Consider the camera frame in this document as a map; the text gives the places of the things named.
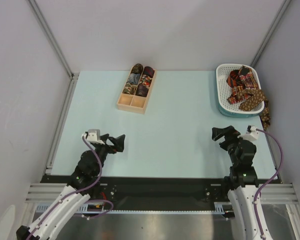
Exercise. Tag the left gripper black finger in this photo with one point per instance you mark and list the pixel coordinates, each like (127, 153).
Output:
(120, 143)
(114, 141)

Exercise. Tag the left aluminium corner post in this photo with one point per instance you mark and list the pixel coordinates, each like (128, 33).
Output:
(39, 16)

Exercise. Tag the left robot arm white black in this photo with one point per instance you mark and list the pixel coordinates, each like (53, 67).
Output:
(83, 184)

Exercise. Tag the rolled dark purple tie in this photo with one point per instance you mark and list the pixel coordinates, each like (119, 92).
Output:
(142, 90)

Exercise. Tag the brown floral tie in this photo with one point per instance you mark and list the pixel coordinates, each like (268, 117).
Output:
(257, 96)

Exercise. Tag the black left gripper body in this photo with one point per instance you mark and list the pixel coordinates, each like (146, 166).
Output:
(102, 149)

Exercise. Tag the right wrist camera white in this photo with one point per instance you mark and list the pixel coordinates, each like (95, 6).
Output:
(251, 134)

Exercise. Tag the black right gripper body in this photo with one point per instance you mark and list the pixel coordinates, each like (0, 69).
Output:
(228, 140)

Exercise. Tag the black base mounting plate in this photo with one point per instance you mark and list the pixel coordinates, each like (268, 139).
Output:
(161, 194)

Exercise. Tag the rolled colourful patterned tie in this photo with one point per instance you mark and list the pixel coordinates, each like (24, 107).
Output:
(145, 80)

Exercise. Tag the red plaid tie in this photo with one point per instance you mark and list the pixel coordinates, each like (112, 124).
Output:
(247, 78)

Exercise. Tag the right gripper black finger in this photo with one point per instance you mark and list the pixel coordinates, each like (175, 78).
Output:
(226, 144)
(218, 133)

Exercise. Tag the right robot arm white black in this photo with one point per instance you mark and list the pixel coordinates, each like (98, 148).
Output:
(242, 184)

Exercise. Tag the rolled blue grey tie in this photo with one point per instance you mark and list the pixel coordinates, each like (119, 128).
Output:
(133, 78)

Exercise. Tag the white slotted cable duct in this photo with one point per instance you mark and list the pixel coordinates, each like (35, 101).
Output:
(219, 209)

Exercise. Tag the aluminium corner post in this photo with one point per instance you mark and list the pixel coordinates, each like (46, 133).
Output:
(276, 21)
(39, 16)

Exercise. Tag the left aluminium side rail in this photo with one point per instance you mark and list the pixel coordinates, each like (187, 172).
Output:
(60, 124)

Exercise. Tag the white teal plastic basket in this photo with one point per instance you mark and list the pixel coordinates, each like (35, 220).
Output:
(224, 92)

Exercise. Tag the right aluminium corner post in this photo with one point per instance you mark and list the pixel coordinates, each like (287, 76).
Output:
(276, 21)

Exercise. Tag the rolled green camouflage tie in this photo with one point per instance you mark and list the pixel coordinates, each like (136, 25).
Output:
(129, 89)

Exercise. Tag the rolled dark red tie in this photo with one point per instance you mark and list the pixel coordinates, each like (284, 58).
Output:
(149, 71)

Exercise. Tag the red navy striped tie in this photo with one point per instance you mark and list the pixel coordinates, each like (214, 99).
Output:
(233, 80)

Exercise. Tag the aluminium front rail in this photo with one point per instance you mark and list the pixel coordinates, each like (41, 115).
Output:
(270, 194)

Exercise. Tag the rolled camouflage tie top left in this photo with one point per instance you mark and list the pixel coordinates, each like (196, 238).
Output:
(137, 69)

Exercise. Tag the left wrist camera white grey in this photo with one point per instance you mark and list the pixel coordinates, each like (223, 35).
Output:
(92, 136)

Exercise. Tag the wooden compartment box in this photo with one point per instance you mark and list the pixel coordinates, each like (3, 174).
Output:
(134, 103)

